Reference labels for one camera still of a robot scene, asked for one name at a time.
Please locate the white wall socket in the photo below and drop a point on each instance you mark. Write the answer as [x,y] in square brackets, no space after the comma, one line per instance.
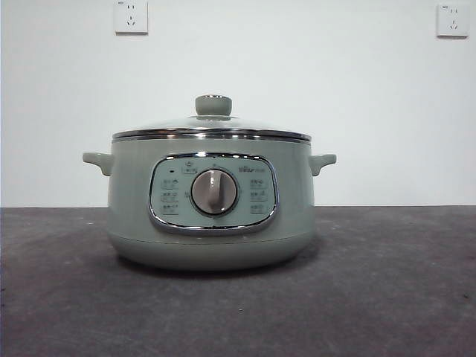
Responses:
[131,16]
[452,20]

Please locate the glass lid with green knob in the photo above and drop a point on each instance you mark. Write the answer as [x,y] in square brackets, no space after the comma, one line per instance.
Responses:
[213,105]

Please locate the pale green electric cooking pot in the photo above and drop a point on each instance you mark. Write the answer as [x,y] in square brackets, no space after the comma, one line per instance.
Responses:
[134,208]

